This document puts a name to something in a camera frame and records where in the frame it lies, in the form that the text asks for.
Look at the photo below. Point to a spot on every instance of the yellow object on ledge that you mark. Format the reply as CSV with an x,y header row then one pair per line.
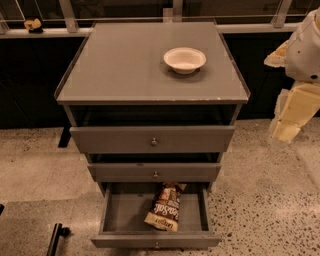
x,y
33,25

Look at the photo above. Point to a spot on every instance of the white paper bowl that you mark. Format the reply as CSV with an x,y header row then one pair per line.
x,y
184,60

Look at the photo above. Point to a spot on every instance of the grey middle drawer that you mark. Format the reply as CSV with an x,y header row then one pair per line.
x,y
154,172

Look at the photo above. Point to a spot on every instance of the black bar on floor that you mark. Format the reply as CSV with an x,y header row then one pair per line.
x,y
58,232

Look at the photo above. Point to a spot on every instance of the brown chip bag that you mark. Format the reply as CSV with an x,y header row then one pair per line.
x,y
164,213

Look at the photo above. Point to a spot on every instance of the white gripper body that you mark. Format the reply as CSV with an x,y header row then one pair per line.
x,y
304,56

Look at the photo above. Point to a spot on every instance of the metal window ledge rail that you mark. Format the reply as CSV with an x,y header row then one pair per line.
x,y
84,32

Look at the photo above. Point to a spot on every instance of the grey top drawer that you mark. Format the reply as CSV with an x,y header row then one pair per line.
x,y
152,139

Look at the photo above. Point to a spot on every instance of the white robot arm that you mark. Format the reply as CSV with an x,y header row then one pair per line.
x,y
315,20

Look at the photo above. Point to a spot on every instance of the grey drawer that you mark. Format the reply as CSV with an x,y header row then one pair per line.
x,y
154,172
152,139
126,205

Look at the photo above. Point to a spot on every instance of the black cabinet leg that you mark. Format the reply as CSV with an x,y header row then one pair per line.
x,y
65,137

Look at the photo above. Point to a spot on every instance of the grey drawer cabinet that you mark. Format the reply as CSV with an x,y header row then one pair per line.
x,y
121,80

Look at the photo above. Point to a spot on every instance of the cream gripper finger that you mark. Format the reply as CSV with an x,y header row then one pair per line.
x,y
277,58
294,109

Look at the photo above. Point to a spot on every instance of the grey bottom drawer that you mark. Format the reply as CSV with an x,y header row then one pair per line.
x,y
126,205

